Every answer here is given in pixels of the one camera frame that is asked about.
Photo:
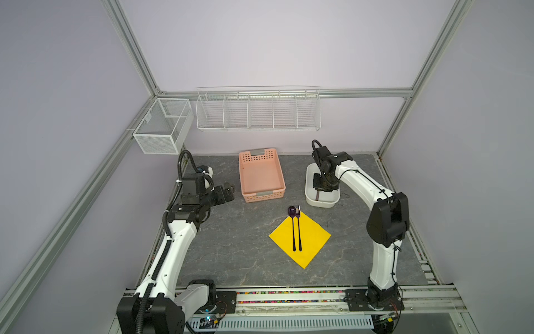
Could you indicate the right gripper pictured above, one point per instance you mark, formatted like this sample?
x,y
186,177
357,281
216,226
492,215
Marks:
x,y
316,184

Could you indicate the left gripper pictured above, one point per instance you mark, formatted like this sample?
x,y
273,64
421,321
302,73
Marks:
x,y
221,198

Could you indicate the dark iridescent fork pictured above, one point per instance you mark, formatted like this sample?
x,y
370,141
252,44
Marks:
x,y
298,214

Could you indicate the purple iridescent spoon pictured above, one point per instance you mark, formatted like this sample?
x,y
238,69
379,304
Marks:
x,y
292,215

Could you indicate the yellow paper napkin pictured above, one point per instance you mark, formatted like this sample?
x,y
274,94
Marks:
x,y
314,238

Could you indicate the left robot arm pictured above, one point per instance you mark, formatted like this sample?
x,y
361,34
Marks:
x,y
155,307

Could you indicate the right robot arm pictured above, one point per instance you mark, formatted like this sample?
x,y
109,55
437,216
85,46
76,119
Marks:
x,y
387,224

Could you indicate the white plastic tray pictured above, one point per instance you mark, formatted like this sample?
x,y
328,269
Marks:
x,y
327,199

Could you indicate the pink perforated plastic basket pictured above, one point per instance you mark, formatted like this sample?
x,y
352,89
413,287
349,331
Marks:
x,y
261,175

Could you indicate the green circuit board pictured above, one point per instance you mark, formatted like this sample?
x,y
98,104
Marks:
x,y
208,322

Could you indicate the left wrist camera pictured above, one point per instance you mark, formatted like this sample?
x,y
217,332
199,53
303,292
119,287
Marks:
x,y
206,170

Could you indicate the white wire wall rack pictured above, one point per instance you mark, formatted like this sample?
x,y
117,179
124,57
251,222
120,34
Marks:
x,y
259,108

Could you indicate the white mesh wall basket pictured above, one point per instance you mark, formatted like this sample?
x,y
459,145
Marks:
x,y
165,126

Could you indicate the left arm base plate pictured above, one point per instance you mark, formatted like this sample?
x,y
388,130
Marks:
x,y
225,303

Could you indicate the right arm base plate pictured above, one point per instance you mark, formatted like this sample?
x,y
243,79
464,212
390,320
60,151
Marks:
x,y
358,299

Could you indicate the white slotted cable duct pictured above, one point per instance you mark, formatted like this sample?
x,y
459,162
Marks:
x,y
287,324

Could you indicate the aluminium mounting rail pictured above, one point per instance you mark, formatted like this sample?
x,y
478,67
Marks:
x,y
296,302

